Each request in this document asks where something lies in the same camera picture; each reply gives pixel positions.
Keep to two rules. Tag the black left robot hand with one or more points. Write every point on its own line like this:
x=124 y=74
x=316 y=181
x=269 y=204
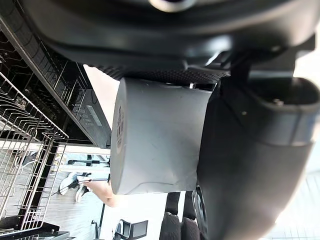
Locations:
x=150 y=37

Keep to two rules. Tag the person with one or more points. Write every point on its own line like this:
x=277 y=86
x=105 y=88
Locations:
x=107 y=195

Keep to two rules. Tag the black built-in dishwasher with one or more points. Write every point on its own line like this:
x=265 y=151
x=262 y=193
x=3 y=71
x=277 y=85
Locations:
x=92 y=117

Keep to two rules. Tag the black office chair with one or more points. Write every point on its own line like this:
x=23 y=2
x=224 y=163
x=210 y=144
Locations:
x=87 y=162

